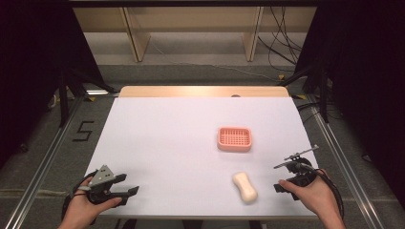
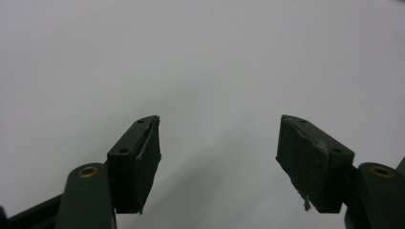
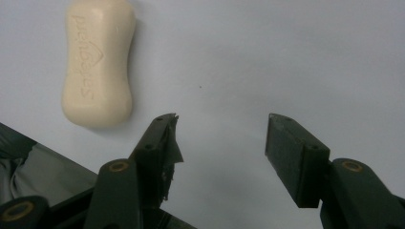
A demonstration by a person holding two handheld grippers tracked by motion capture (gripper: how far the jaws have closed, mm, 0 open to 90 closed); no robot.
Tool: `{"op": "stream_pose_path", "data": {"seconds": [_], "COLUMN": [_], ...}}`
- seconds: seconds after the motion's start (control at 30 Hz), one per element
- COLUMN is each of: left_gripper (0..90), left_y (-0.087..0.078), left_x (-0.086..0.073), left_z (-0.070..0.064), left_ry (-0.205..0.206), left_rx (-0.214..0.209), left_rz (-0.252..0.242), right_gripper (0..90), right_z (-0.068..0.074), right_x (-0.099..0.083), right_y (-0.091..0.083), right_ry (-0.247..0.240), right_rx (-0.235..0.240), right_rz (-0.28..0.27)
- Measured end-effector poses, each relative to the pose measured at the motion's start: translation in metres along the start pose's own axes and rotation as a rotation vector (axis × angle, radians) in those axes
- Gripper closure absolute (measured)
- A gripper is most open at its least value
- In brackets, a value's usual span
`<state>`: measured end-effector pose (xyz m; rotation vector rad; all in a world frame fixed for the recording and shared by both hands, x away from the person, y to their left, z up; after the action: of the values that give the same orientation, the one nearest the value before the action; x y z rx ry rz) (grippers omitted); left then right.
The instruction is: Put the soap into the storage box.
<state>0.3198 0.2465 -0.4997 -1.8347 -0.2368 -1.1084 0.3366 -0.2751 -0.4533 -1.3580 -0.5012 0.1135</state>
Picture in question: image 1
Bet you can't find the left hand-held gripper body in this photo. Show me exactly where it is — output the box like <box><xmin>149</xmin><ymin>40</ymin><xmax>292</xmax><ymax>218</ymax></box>
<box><xmin>83</xmin><ymin>164</ymin><xmax>124</xmax><ymax>206</ymax></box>

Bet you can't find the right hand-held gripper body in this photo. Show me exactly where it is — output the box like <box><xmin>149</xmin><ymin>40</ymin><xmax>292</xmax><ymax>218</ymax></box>
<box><xmin>272</xmin><ymin>144</ymin><xmax>320</xmax><ymax>189</ymax></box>

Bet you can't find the cream soap bar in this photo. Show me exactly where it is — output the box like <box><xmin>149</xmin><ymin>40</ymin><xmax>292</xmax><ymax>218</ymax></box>
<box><xmin>231</xmin><ymin>171</ymin><xmax>259</xmax><ymax>204</ymax></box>

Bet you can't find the pink soap dish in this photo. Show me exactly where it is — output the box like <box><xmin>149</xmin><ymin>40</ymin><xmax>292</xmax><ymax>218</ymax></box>
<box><xmin>217</xmin><ymin>126</ymin><xmax>253</xmax><ymax>153</ymax></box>

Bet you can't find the person's right hand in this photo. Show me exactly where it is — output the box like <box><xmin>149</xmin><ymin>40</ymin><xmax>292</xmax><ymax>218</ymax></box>
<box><xmin>278</xmin><ymin>168</ymin><xmax>340</xmax><ymax>221</ymax></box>

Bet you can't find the person's left hand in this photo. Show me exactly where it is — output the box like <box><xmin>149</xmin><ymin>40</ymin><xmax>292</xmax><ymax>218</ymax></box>
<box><xmin>58</xmin><ymin>176</ymin><xmax>123</xmax><ymax>229</ymax></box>

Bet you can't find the white table mat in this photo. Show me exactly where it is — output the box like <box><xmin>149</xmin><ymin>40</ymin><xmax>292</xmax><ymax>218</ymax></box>
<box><xmin>85</xmin><ymin>96</ymin><xmax>319</xmax><ymax>219</ymax></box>

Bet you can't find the black metal stand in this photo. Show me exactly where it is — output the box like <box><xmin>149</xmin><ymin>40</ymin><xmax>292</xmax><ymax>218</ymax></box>
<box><xmin>53</xmin><ymin>65</ymin><xmax>117</xmax><ymax>129</ymax></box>
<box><xmin>277</xmin><ymin>61</ymin><xmax>332</xmax><ymax>124</ymax></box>

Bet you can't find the light wooden table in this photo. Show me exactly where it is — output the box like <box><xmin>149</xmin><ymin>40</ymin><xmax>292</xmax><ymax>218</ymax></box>
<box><xmin>85</xmin><ymin>85</ymin><xmax>320</xmax><ymax>221</ymax></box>

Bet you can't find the black curtain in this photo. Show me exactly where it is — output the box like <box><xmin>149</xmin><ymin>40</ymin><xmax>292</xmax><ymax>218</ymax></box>
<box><xmin>0</xmin><ymin>0</ymin><xmax>106</xmax><ymax>170</ymax></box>
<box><xmin>294</xmin><ymin>0</ymin><xmax>405</xmax><ymax>204</ymax></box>

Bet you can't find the light wooden shelf unit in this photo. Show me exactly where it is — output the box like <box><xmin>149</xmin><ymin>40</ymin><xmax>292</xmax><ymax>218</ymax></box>
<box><xmin>72</xmin><ymin>6</ymin><xmax>319</xmax><ymax>64</ymax></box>

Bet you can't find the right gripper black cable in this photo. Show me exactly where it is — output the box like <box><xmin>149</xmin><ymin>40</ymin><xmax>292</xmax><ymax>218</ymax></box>
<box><xmin>295</xmin><ymin>160</ymin><xmax>346</xmax><ymax>221</ymax></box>

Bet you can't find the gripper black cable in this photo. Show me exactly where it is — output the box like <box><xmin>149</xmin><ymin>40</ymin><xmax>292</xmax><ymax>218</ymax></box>
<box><xmin>295</xmin><ymin>160</ymin><xmax>346</xmax><ymax>221</ymax></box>
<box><xmin>60</xmin><ymin>170</ymin><xmax>97</xmax><ymax>226</ymax></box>

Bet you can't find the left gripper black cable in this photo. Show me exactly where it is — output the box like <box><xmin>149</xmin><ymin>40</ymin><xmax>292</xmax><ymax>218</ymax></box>
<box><xmin>60</xmin><ymin>170</ymin><xmax>97</xmax><ymax>226</ymax></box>

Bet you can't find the aluminium floor rail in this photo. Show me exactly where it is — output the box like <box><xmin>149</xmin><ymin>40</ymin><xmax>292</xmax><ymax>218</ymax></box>
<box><xmin>307</xmin><ymin>94</ymin><xmax>387</xmax><ymax>229</ymax></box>
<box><xmin>2</xmin><ymin>94</ymin><xmax>86</xmax><ymax>229</ymax></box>

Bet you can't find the bundle of black floor cables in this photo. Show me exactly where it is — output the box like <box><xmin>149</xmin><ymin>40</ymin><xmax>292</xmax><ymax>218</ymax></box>
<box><xmin>256</xmin><ymin>6</ymin><xmax>304</xmax><ymax>73</ymax></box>

